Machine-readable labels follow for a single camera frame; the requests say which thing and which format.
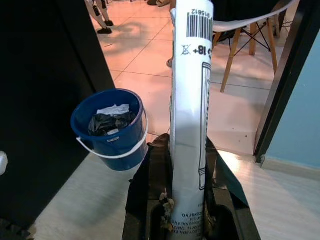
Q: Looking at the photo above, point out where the white crumpled paper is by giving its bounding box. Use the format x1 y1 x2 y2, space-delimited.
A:
96 103 131 117

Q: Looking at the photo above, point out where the white plastic packet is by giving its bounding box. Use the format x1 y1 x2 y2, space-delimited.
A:
169 0 215 235

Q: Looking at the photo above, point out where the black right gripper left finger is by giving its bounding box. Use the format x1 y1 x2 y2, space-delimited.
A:
124 133 175 240

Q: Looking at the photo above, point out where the white chair with wooden legs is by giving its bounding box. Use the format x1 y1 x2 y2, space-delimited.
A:
212 0 301 93

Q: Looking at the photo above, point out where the black plastic bag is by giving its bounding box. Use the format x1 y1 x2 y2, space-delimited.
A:
87 111 137 137

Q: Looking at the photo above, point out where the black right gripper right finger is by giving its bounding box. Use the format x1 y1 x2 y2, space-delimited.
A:
204 139 258 240

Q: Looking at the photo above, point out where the white plastic object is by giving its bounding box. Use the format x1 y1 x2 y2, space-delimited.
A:
0 151 10 176

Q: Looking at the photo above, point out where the black wardrobe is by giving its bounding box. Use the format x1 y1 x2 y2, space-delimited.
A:
0 0 117 226

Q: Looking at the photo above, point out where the black toothed foam piece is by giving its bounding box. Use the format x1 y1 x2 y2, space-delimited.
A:
0 217 33 240

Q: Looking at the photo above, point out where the blue bucket with white handle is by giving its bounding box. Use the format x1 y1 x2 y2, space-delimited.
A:
70 88 149 172

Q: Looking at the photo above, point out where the standing figure with white legs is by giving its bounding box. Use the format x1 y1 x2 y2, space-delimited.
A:
83 0 115 35

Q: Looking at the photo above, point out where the black door frame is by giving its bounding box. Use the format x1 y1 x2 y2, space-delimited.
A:
253 0 320 165

